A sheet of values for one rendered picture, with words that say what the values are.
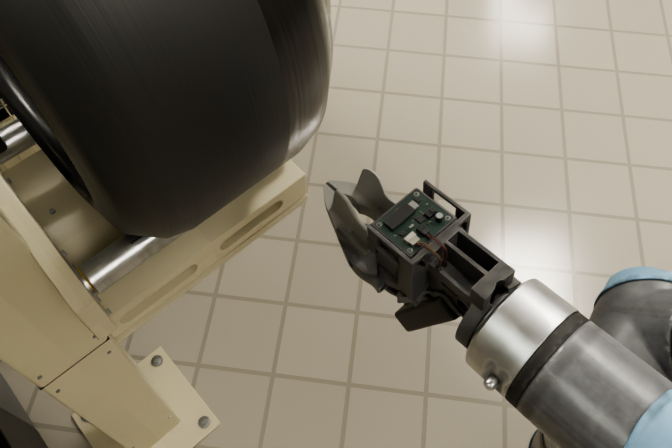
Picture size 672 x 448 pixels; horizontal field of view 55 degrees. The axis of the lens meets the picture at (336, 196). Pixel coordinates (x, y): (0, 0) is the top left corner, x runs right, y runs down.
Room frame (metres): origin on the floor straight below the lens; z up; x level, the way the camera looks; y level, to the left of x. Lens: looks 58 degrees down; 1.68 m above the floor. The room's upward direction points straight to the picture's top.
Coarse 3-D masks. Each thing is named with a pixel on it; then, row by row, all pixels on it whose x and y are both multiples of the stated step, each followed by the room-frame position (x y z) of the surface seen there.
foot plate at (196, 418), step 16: (160, 352) 0.55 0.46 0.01; (144, 368) 0.51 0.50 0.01; (160, 368) 0.51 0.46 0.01; (176, 368) 0.51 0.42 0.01; (160, 384) 0.47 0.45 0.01; (176, 384) 0.47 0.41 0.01; (176, 400) 0.42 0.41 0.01; (192, 400) 0.42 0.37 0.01; (80, 416) 0.39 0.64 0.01; (192, 416) 0.39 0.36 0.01; (208, 416) 0.39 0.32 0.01; (96, 432) 0.35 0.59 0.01; (176, 432) 0.35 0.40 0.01; (192, 432) 0.35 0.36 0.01; (208, 432) 0.35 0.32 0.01
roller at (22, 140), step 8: (16, 120) 0.61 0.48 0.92; (8, 128) 0.59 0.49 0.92; (16, 128) 0.59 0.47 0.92; (24, 128) 0.59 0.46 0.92; (8, 136) 0.58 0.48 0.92; (16, 136) 0.58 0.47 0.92; (24, 136) 0.58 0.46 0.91; (8, 144) 0.57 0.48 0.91; (16, 144) 0.57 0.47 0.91; (24, 144) 0.57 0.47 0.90; (32, 144) 0.58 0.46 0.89; (8, 152) 0.56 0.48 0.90; (16, 152) 0.56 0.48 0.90; (0, 160) 0.55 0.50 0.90
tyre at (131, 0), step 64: (0, 0) 0.38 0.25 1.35; (64, 0) 0.38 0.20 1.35; (128, 0) 0.39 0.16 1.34; (192, 0) 0.41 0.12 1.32; (256, 0) 0.44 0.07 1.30; (320, 0) 0.49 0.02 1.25; (0, 64) 0.61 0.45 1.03; (64, 64) 0.35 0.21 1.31; (128, 64) 0.36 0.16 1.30; (192, 64) 0.38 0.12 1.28; (256, 64) 0.41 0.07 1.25; (320, 64) 0.45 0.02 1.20; (64, 128) 0.34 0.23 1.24; (128, 128) 0.33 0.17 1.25; (192, 128) 0.35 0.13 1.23; (256, 128) 0.39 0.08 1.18; (128, 192) 0.32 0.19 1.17; (192, 192) 0.33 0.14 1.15
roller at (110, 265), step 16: (128, 240) 0.40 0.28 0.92; (144, 240) 0.40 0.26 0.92; (160, 240) 0.41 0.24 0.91; (96, 256) 0.38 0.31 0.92; (112, 256) 0.38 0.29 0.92; (128, 256) 0.38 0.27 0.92; (144, 256) 0.39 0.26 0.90; (80, 272) 0.36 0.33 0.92; (96, 272) 0.36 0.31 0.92; (112, 272) 0.36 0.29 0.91; (128, 272) 0.37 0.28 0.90; (96, 288) 0.34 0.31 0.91
